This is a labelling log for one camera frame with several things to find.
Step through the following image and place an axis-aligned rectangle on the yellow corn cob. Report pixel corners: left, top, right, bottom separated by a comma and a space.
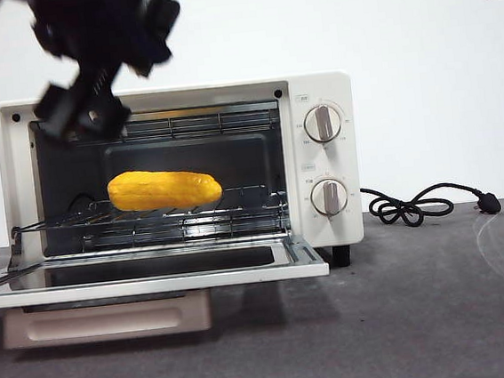
105, 162, 226, 215

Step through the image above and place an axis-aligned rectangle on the glass oven door with handle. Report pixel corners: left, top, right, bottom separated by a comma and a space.
0, 197, 336, 353

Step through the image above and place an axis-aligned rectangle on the cream oven knob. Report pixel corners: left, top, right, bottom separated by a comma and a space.
309, 176, 351, 218
302, 102, 346, 145

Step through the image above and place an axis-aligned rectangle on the cream Toshiba toaster oven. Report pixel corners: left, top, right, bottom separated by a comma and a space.
0, 68, 369, 299

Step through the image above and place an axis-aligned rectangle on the metal wire oven rack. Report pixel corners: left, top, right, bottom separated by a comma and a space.
10, 181, 291, 236

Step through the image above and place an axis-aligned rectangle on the black power cable with plug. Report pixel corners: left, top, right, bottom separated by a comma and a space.
358, 173, 503, 232

